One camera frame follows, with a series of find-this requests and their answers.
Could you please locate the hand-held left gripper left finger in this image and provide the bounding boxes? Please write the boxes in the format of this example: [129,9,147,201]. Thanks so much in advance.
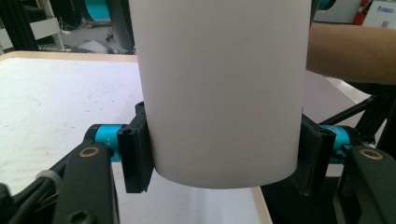
[83,101,156,194]

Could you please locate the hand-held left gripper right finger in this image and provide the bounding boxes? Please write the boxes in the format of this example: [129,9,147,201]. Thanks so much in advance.
[291,113,355,197]

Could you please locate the single white paper cup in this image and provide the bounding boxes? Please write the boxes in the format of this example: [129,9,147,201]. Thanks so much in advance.
[128,0,313,190]

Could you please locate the black metal strut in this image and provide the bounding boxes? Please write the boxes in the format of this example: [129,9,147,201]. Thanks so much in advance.
[318,92,396,151]

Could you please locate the white table mat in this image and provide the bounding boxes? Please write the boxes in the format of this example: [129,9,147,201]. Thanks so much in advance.
[0,57,366,224]

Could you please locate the wooden table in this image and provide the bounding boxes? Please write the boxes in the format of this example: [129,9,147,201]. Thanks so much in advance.
[0,49,375,224]

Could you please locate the red fire extinguisher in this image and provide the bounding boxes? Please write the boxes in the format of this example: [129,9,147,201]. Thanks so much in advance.
[352,0,372,26]

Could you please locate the white sign board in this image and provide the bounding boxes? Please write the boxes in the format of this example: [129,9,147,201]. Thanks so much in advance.
[361,0,396,31]

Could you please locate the teal cylinder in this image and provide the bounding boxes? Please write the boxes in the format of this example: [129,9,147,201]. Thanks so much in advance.
[81,0,112,23]

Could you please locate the left hand-held gripper cable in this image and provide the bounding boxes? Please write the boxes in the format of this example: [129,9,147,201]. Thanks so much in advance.
[0,168,64,224]

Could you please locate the black metal frame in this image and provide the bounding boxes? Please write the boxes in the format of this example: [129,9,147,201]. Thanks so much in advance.
[0,0,40,52]

